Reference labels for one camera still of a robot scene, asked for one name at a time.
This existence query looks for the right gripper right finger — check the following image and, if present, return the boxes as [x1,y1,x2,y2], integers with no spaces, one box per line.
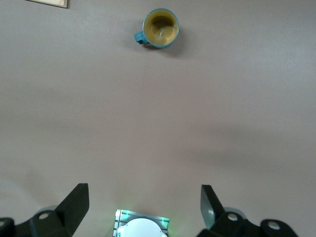
[196,184,301,237]

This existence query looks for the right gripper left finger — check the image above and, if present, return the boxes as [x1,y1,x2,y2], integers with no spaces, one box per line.
[0,183,90,237]

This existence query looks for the teal cup yellow inside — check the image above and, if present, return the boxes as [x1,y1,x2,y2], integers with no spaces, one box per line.
[134,8,180,49]

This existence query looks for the wooden cutting board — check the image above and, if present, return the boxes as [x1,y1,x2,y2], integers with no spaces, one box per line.
[24,0,69,9]

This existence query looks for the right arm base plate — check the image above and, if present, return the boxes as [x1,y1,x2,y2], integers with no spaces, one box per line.
[113,209,171,237]

